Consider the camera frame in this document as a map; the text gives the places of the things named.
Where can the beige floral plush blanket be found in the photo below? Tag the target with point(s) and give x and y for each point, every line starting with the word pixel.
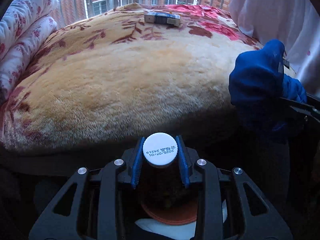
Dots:
pixel 114 78

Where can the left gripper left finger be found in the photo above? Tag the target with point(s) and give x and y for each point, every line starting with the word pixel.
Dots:
pixel 88 205

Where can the small black object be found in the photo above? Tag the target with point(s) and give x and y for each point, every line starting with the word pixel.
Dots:
pixel 286 63

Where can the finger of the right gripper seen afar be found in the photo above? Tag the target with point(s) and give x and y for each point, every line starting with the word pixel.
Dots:
pixel 311 108

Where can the blue nasal spray box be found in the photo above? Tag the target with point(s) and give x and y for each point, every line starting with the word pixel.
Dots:
pixel 162 18

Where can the folded floral white quilt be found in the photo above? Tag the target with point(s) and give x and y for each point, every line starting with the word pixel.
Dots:
pixel 25 25

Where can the sheer white curtain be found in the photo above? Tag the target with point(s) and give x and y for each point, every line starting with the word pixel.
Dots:
pixel 293 22

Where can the white bottle cap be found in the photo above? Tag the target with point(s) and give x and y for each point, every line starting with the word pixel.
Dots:
pixel 160 150

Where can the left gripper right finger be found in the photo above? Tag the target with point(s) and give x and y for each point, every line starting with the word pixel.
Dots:
pixel 230 204

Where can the blue cloth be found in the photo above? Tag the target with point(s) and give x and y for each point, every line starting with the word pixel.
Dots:
pixel 258 82

